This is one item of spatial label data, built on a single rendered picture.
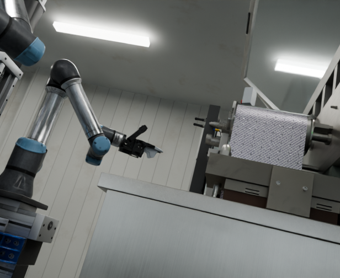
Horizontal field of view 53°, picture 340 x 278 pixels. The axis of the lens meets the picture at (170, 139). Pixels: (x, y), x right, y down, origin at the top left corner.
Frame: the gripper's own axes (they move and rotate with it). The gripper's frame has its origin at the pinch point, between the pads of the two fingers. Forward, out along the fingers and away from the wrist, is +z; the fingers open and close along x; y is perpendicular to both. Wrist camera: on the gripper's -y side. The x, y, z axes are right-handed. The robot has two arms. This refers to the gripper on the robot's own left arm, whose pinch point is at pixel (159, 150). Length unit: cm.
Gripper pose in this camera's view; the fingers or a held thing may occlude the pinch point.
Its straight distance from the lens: 171.9
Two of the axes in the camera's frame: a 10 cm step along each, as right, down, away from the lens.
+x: 3.2, -1.1, -9.4
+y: -3.0, 9.3, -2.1
